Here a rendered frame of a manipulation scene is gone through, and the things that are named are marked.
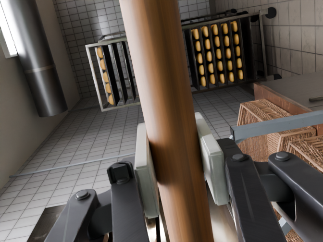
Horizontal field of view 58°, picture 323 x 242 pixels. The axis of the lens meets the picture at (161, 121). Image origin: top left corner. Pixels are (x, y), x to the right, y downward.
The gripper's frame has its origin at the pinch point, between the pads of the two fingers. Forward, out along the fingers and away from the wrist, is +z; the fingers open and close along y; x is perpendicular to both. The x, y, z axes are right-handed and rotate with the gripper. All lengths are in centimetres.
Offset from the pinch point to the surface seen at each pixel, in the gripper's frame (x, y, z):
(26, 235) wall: -94, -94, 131
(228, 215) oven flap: -92, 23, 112
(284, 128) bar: -37, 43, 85
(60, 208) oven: -94, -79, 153
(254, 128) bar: -35, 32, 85
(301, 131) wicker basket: -45, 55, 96
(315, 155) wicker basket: -45, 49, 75
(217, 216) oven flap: -94, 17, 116
